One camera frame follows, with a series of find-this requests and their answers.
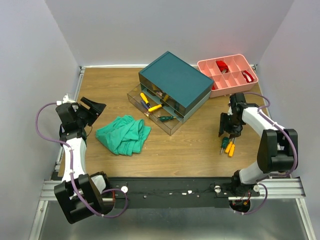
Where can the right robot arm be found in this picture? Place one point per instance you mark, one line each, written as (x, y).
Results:
(277, 155)

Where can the orange screwdriver short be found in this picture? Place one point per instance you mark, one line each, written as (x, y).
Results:
(231, 151)

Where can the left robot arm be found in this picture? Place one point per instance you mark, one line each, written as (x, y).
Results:
(79, 194)

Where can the clear drawer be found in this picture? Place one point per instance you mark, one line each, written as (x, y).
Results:
(171, 126)

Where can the red white item in tray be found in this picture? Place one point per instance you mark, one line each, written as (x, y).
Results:
(247, 76)

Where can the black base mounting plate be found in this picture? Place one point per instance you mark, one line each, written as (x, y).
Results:
(181, 192)

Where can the aluminium rail frame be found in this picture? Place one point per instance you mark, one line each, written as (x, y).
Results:
(270, 188)

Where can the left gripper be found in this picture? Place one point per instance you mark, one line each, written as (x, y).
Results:
(96, 109)

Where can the green cloth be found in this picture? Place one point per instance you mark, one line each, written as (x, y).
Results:
(124, 136)

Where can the green small screwdriver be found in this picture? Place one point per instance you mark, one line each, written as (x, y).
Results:
(224, 143)

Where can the teal drawer cabinet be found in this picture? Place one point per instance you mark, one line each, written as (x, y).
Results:
(184, 84)

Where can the orange screwdriver long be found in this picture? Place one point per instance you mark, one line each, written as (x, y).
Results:
(232, 141)

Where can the green long screwdriver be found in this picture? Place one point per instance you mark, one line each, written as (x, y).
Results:
(167, 118)

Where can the pink divided organizer tray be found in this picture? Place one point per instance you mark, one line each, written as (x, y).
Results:
(231, 82)

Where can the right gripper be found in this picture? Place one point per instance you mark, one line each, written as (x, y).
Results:
(230, 131)

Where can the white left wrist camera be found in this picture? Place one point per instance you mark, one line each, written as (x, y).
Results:
(66, 99)

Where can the yellow screwdriver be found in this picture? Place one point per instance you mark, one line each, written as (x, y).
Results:
(145, 100)
(154, 108)

